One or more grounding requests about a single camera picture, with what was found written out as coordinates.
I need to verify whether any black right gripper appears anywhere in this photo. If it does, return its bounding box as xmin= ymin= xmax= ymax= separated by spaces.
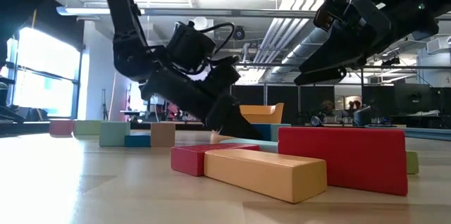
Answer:
xmin=294 ymin=0 xmax=441 ymax=86

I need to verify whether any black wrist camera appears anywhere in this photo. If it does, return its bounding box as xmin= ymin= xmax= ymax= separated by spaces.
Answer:
xmin=165 ymin=20 xmax=217 ymax=74
xmin=312 ymin=0 xmax=353 ymax=32

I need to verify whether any blue rectangular block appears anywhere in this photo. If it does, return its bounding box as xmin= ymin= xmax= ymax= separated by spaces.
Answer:
xmin=123 ymin=132 xmax=152 ymax=148
xmin=250 ymin=123 xmax=272 ymax=142

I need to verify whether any yellow-orange rectangular block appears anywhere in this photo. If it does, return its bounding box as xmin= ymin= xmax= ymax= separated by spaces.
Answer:
xmin=204 ymin=148 xmax=328 ymax=204

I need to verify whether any black dome camera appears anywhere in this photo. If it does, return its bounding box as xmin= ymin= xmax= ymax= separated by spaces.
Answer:
xmin=232 ymin=25 xmax=247 ymax=41

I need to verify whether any yellow plastic bin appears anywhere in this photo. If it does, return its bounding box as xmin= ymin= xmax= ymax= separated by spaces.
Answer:
xmin=239 ymin=102 xmax=285 ymax=125

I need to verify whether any silver ventilation duct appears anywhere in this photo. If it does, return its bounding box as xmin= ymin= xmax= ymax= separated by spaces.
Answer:
xmin=269 ymin=26 xmax=330 ymax=82

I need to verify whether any green rectangular block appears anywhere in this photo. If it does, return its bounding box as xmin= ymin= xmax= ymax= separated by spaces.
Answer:
xmin=406 ymin=150 xmax=420 ymax=175
xmin=72 ymin=119 xmax=103 ymax=136

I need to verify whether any dark grey chair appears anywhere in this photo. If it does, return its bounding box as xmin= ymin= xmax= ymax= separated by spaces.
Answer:
xmin=353 ymin=106 xmax=373 ymax=127

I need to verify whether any red rectangular block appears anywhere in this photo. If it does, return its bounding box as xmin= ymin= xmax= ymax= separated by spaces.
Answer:
xmin=171 ymin=143 xmax=261 ymax=178
xmin=278 ymin=126 xmax=409 ymax=197

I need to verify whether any person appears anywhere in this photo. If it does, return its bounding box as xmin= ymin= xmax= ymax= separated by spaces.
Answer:
xmin=348 ymin=99 xmax=364 ymax=112
xmin=319 ymin=99 xmax=338 ymax=125

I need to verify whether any bright window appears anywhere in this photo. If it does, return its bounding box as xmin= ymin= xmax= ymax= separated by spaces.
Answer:
xmin=13 ymin=26 xmax=84 ymax=119

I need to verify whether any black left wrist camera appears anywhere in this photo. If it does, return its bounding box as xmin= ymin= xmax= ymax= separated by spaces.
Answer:
xmin=165 ymin=20 xmax=217 ymax=74

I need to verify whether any black tripod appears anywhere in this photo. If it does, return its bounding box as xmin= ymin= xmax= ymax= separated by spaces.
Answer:
xmin=101 ymin=88 xmax=110 ymax=121

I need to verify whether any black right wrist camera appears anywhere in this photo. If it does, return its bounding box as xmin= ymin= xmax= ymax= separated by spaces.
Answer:
xmin=312 ymin=0 xmax=353 ymax=32

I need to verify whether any tan rectangular block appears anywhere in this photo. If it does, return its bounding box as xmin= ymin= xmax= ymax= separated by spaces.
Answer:
xmin=150 ymin=122 xmax=176 ymax=148

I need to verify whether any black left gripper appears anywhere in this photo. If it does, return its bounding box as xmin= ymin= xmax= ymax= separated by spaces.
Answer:
xmin=140 ymin=63 xmax=264 ymax=139

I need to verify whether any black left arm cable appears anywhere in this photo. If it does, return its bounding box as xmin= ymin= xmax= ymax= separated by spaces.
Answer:
xmin=186 ymin=20 xmax=236 ymax=77

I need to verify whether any long ceiling light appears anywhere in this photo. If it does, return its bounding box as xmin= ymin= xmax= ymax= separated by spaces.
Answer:
xmin=56 ymin=5 xmax=145 ymax=16

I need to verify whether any small teal cube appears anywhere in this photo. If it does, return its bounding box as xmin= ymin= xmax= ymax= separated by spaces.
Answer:
xmin=269 ymin=123 xmax=292 ymax=142
xmin=99 ymin=120 xmax=131 ymax=147

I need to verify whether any teal rectangular block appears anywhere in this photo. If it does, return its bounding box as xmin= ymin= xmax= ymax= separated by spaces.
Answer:
xmin=220 ymin=137 xmax=279 ymax=154

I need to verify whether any white air conditioner unit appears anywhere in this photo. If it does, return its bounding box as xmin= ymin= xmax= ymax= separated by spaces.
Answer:
xmin=425 ymin=36 xmax=451 ymax=55

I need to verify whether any black monitor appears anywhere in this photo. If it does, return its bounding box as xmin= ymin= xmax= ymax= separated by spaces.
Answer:
xmin=393 ymin=82 xmax=435 ymax=116

